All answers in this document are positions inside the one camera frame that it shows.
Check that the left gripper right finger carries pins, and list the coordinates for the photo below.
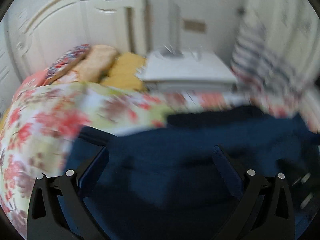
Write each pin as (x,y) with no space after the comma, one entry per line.
(265,209)

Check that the yellow pillow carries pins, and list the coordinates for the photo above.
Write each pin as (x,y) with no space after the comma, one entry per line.
(125,73)

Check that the white bedside table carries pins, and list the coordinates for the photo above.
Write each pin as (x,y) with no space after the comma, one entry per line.
(192,71)

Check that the navy blue puffer jacket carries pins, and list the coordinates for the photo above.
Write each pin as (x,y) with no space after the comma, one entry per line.
(174,182)

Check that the white wooden headboard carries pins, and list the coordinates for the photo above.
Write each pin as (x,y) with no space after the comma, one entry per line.
(40,31)

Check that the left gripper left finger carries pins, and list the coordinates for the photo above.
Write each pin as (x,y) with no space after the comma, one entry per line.
(57,209)

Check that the striped cream curtain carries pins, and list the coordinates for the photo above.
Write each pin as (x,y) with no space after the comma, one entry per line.
(277,47)

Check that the patterned red blue pillow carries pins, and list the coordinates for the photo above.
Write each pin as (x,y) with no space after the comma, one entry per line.
(66,62)

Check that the floral bed quilt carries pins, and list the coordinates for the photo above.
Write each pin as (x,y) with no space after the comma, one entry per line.
(42,122)

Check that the beige wall socket plate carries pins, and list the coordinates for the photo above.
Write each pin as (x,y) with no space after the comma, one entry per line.
(194,26)

